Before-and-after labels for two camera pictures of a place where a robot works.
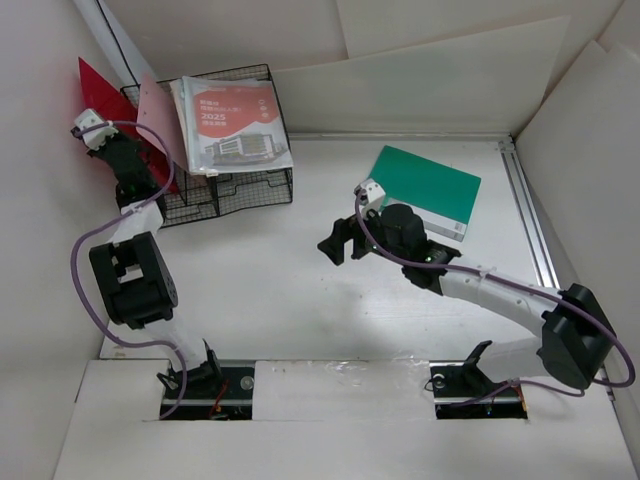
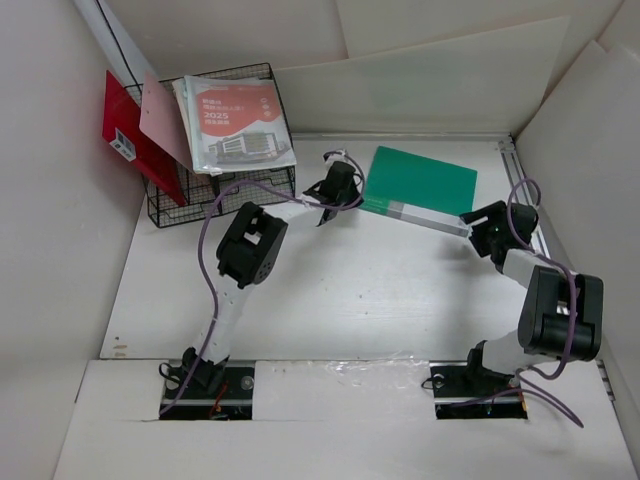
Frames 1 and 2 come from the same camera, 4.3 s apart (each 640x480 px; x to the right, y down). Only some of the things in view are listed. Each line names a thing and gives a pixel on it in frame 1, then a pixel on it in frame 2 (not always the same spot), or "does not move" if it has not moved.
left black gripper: [101, 153] -> [356, 194]
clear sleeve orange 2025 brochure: [231, 125] does not move
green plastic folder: [441, 196] does not move
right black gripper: [343, 231] -> [495, 213]
